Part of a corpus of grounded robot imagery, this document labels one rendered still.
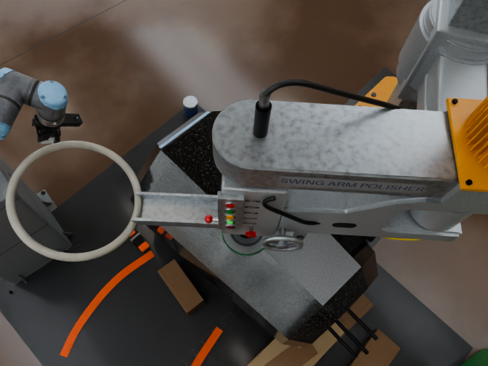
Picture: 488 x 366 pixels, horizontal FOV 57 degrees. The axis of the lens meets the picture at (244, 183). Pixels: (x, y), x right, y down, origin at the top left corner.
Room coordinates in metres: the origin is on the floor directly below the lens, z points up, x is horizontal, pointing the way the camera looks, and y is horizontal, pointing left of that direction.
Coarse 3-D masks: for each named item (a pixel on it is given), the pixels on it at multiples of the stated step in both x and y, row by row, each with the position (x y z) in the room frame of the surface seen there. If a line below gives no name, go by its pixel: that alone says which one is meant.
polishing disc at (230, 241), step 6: (228, 234) 0.60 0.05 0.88; (234, 234) 0.60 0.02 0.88; (228, 240) 0.57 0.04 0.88; (234, 240) 0.57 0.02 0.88; (240, 240) 0.58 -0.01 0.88; (246, 240) 0.58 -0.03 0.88; (252, 240) 0.58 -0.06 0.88; (258, 240) 0.58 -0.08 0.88; (234, 246) 0.55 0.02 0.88; (240, 246) 0.55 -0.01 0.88; (246, 246) 0.55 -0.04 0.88; (252, 246) 0.55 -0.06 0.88; (258, 246) 0.56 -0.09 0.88; (240, 252) 0.52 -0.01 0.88; (246, 252) 0.53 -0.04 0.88; (252, 252) 0.53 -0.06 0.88
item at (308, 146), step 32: (224, 128) 0.63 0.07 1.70; (288, 128) 0.65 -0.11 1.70; (320, 128) 0.66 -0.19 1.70; (352, 128) 0.67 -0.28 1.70; (384, 128) 0.68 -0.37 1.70; (416, 128) 0.69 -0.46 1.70; (448, 128) 0.70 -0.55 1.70; (224, 160) 0.54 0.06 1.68; (256, 160) 0.54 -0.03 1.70; (288, 160) 0.55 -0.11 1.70; (320, 160) 0.56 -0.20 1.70; (352, 160) 0.57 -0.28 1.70; (384, 160) 0.58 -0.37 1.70; (416, 160) 0.58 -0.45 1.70; (448, 160) 0.59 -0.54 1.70; (384, 192) 0.53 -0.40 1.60; (416, 192) 0.53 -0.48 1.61; (448, 192) 0.53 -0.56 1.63; (480, 192) 0.52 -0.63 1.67
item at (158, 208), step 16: (144, 192) 0.67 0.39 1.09; (160, 192) 0.68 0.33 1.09; (144, 208) 0.62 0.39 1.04; (160, 208) 0.63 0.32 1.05; (176, 208) 0.63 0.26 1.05; (192, 208) 0.64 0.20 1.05; (208, 208) 0.64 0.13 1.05; (144, 224) 0.55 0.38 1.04; (160, 224) 0.56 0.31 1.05; (176, 224) 0.56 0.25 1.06; (192, 224) 0.56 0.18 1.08; (208, 224) 0.56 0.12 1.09
